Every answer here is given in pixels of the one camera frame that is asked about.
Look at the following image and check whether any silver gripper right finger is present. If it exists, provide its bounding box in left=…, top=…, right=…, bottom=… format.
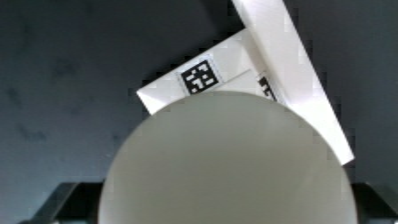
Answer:
left=351, top=182, right=398, bottom=224

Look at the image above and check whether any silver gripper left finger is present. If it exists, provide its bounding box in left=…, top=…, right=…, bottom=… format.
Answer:
left=19, top=182, right=102, bottom=224

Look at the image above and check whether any white lamp bulb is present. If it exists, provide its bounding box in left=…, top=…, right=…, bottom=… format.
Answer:
left=99, top=92, right=357, bottom=224

